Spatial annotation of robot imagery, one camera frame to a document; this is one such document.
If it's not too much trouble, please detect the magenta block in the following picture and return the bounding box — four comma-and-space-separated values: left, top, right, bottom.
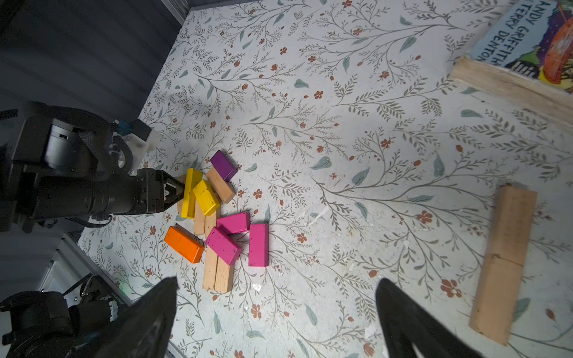
249, 224, 269, 267
216, 212, 251, 234
207, 228, 243, 266

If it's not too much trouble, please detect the natural wood block pair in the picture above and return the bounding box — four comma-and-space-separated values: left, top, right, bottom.
202, 247, 234, 293

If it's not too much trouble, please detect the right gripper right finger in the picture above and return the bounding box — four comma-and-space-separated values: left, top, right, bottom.
375, 278, 481, 357

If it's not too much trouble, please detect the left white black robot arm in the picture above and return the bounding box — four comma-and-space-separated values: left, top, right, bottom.
1, 101, 185, 233

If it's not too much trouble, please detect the magenta block lower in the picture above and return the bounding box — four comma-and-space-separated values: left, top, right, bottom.
207, 228, 243, 266

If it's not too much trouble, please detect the magenta block right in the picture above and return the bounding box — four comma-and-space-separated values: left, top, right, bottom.
249, 224, 269, 267

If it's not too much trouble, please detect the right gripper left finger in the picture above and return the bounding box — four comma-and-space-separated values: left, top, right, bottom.
68, 277, 178, 357

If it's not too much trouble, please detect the natural wood block by purple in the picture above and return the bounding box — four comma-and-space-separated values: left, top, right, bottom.
206, 167, 236, 204

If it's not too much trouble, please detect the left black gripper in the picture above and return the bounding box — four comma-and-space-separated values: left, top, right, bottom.
35, 169, 186, 217

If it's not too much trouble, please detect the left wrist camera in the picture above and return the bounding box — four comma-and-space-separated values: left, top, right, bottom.
113, 119, 161, 176

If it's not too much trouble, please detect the natural wood block long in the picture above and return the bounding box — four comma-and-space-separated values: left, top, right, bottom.
486, 185, 537, 266

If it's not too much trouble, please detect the yellow thin block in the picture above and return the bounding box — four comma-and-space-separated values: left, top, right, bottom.
180, 169, 203, 219

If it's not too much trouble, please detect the magenta block upper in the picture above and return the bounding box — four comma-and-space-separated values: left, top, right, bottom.
216, 212, 251, 234

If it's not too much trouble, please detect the orange block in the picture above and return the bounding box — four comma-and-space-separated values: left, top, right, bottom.
164, 225, 204, 264

